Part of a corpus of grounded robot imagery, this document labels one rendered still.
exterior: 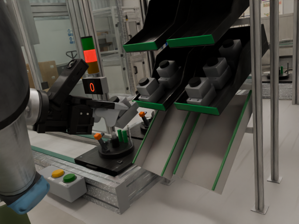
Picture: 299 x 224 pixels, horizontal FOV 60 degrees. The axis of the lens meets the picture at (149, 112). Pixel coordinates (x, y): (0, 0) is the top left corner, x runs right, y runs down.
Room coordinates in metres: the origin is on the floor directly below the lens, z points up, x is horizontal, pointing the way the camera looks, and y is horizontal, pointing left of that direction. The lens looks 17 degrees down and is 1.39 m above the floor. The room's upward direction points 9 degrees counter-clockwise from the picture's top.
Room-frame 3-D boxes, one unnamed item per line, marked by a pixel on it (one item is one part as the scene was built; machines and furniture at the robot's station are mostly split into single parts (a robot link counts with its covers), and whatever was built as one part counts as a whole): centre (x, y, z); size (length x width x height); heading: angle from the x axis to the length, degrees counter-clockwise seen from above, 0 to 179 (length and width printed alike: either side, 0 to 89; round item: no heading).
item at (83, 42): (1.15, 0.22, 1.38); 0.05 x 0.05 x 0.05
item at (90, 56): (1.15, 0.22, 1.33); 0.05 x 0.05 x 0.05
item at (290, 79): (1.77, -0.93, 1.01); 0.24 x 0.24 x 0.13; 49
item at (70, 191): (0.83, 0.35, 0.93); 0.21 x 0.07 x 0.06; 49
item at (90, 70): (1.15, 0.22, 1.28); 0.05 x 0.05 x 0.05
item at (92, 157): (0.94, 0.15, 0.96); 0.24 x 0.24 x 0.02; 49
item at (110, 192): (1.00, 0.46, 0.91); 0.89 x 0.06 x 0.11; 49
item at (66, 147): (1.15, 0.36, 0.91); 0.84 x 0.28 x 0.10; 49
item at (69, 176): (0.78, 0.30, 0.96); 0.04 x 0.04 x 0.02
